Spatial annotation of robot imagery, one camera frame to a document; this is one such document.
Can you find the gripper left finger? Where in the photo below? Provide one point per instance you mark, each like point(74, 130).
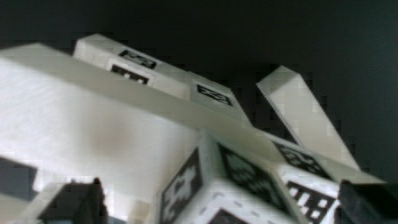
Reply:
point(77, 206)

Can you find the white marker cube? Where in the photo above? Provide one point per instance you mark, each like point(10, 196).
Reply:
point(223, 191)

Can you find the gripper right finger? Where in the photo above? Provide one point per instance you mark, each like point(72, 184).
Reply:
point(369, 203)

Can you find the white chair back frame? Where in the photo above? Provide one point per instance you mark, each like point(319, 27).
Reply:
point(97, 128)

